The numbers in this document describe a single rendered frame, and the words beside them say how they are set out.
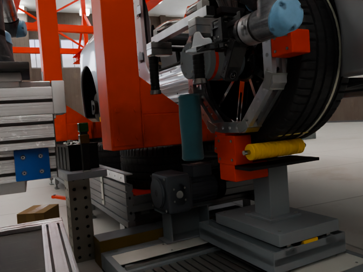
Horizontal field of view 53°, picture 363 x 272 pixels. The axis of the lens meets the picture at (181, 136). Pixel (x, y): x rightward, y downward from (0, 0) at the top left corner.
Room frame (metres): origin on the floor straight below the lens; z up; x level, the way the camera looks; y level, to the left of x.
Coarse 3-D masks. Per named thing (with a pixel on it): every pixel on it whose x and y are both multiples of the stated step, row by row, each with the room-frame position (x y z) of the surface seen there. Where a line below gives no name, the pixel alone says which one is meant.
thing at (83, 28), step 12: (84, 0) 13.20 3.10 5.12; (156, 0) 7.16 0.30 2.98; (24, 12) 12.32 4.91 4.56; (84, 12) 13.18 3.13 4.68; (36, 24) 9.57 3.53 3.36; (60, 24) 9.85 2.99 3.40; (84, 24) 13.17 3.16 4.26; (84, 36) 13.15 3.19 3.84; (12, 48) 12.04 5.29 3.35; (24, 48) 12.20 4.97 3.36; (36, 48) 12.38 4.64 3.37; (60, 48) 12.74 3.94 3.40
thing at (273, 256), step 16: (208, 224) 1.68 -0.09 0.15; (208, 240) 1.59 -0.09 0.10; (224, 240) 1.48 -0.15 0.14; (240, 240) 1.38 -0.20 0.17; (256, 240) 1.38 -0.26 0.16; (304, 240) 1.29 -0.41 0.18; (320, 240) 1.32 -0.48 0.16; (336, 240) 1.36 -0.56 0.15; (240, 256) 1.38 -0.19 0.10; (256, 256) 1.30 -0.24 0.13; (272, 256) 1.22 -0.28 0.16; (288, 256) 1.25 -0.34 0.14; (304, 256) 1.28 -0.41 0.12; (320, 256) 1.32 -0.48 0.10
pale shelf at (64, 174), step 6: (96, 168) 1.64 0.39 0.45; (102, 168) 1.62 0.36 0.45; (60, 174) 1.65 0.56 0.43; (66, 174) 1.52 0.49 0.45; (72, 174) 1.52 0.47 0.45; (78, 174) 1.53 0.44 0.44; (84, 174) 1.54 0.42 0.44; (90, 174) 1.55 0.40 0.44; (96, 174) 1.56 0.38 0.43; (102, 174) 1.58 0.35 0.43; (66, 180) 1.53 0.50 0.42; (72, 180) 1.52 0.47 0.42
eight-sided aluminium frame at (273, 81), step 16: (272, 64) 1.15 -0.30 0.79; (192, 80) 1.59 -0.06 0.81; (272, 80) 1.15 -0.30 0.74; (256, 96) 1.22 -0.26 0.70; (272, 96) 1.21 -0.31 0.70; (208, 112) 1.51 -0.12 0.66; (256, 112) 1.23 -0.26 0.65; (208, 128) 1.49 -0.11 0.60; (224, 128) 1.40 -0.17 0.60; (240, 128) 1.30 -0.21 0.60; (256, 128) 1.30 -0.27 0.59
